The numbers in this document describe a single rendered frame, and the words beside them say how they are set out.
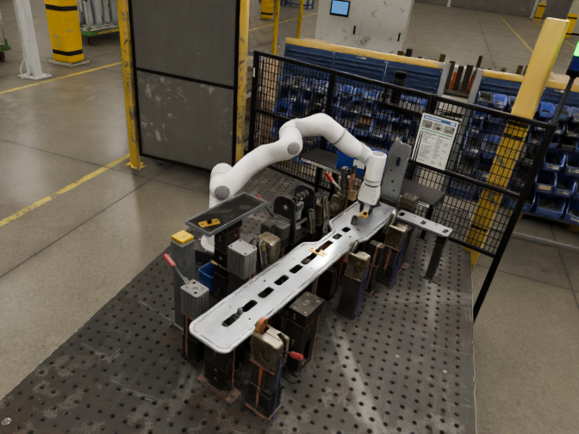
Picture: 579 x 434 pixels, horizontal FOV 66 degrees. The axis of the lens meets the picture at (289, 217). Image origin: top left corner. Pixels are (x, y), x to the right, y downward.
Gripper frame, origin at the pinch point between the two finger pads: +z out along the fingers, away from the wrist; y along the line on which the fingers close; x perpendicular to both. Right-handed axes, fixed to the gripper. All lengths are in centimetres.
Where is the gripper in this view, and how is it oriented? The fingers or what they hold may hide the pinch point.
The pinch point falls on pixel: (365, 209)
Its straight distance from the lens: 235.5
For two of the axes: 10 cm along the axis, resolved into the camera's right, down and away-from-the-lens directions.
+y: 8.1, 3.7, -4.6
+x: 5.8, -3.6, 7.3
